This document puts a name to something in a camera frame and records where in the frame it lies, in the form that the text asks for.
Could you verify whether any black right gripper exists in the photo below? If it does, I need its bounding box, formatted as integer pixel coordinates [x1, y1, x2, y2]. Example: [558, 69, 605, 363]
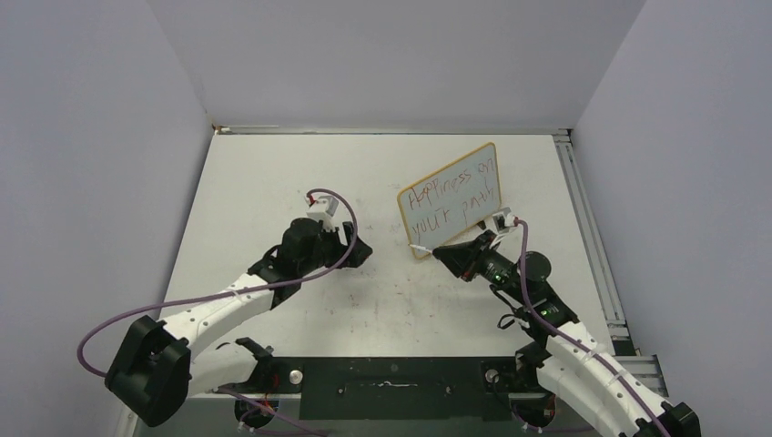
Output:
[433, 229, 530, 304]

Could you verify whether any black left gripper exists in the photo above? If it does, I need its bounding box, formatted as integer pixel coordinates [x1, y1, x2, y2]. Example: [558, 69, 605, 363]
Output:
[298, 220, 370, 275]

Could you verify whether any silver marker pen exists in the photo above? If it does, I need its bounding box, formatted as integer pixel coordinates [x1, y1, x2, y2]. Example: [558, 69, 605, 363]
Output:
[409, 244, 433, 253]

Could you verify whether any yellow-framed whiteboard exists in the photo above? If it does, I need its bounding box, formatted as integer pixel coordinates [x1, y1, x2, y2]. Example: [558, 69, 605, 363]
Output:
[397, 142, 503, 259]

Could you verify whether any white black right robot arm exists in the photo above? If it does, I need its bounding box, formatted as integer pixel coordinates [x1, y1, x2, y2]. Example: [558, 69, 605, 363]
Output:
[431, 230, 702, 436]

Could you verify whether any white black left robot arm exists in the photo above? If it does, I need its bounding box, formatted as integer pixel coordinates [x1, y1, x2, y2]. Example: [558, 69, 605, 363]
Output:
[105, 218, 373, 427]

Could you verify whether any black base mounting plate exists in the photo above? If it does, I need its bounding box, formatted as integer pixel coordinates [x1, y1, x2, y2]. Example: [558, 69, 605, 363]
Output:
[233, 356, 557, 425]

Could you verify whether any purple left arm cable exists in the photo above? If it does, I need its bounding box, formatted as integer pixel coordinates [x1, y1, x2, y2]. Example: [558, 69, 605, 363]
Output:
[76, 188, 360, 437]

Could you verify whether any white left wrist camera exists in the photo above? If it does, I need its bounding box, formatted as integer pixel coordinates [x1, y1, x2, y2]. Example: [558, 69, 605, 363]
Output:
[306, 194, 340, 232]

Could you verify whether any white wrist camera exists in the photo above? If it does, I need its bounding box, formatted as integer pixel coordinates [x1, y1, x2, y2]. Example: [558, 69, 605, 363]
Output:
[492, 208, 518, 247]
[306, 194, 340, 232]

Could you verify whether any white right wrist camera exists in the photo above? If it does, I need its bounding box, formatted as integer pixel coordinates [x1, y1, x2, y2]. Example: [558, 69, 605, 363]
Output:
[492, 208, 518, 247]

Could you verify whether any aluminium right side rail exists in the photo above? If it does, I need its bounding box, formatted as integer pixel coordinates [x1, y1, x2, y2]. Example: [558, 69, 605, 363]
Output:
[553, 130, 631, 341]

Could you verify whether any aluminium rail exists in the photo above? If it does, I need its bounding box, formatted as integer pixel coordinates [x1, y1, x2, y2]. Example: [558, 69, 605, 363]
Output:
[553, 130, 631, 341]
[215, 126, 570, 137]

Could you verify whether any aluminium back rail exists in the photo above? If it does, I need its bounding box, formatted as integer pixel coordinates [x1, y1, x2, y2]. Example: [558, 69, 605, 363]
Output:
[215, 126, 570, 137]

